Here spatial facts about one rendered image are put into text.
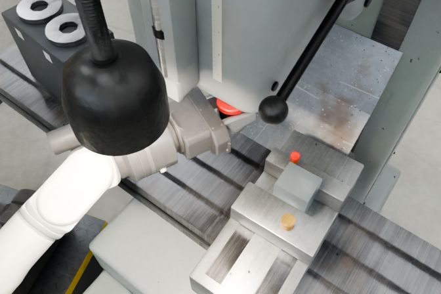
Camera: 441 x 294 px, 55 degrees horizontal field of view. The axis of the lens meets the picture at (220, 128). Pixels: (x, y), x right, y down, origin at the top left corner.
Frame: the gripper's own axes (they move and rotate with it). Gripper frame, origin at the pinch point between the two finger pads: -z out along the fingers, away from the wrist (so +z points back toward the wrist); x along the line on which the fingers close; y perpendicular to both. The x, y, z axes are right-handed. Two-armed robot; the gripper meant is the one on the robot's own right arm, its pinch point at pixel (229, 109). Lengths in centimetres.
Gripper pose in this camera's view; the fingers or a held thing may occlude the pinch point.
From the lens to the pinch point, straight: 67.2
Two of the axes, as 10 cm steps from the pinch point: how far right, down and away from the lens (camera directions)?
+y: 0.0, 6.0, 8.0
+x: -4.8, -7.0, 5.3
